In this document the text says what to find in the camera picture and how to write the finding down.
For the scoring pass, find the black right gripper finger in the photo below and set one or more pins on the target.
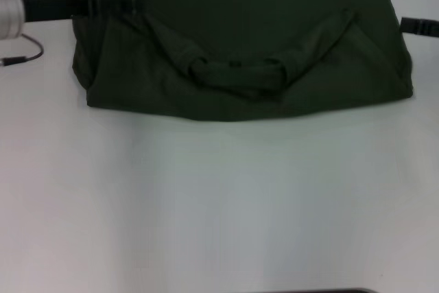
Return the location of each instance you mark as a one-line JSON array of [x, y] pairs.
[[420, 27]]

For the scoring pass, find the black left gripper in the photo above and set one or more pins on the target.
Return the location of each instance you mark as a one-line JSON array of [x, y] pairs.
[[51, 8]]

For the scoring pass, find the dark green FREE! t-shirt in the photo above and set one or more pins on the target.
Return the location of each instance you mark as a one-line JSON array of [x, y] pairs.
[[240, 15]]

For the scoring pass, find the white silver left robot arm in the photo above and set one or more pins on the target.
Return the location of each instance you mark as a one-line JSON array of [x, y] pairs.
[[9, 11]]

